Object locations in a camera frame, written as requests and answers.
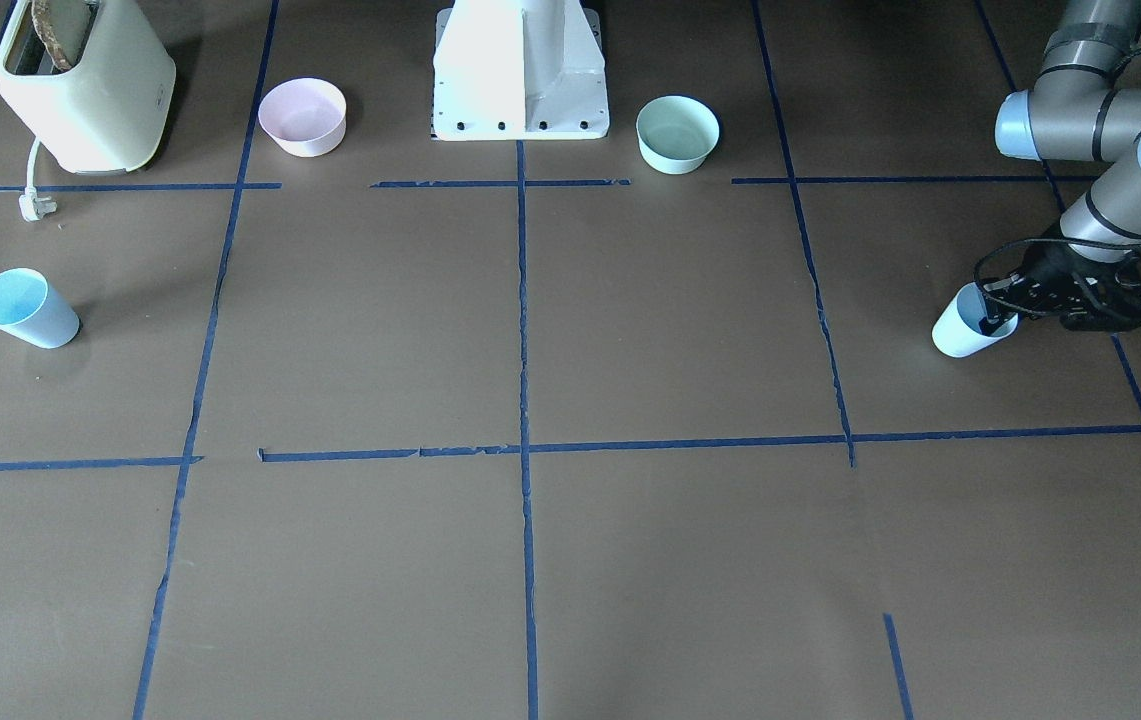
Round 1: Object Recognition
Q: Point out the light blue cup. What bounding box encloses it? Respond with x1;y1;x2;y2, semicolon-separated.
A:
931;283;1019;357

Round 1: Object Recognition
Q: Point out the cream toaster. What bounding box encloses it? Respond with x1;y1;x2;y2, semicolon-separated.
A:
0;1;176;176

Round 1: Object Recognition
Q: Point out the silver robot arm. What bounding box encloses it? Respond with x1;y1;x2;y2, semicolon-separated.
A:
976;1;1141;337

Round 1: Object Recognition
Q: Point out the white toaster plug cable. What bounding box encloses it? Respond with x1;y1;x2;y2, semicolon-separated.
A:
19;138;59;223

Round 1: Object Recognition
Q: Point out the toast slice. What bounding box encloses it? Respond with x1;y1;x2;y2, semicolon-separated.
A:
29;0;99;72

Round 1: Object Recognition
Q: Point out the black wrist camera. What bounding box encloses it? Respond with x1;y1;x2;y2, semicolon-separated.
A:
1059;265;1141;333

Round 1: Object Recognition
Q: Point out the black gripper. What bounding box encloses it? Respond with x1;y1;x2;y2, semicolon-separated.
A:
978;243;1097;337

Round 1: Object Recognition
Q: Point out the green bowl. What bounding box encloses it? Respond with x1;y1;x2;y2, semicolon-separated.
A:
636;95;721;176

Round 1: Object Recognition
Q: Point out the white pedestal column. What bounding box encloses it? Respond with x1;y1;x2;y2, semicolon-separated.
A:
432;1;610;141

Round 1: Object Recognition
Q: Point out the black camera cable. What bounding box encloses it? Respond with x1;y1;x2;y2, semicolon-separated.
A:
973;40;1141;301

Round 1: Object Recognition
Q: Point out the pink bowl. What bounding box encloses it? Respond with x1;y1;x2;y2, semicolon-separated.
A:
256;76;349;157

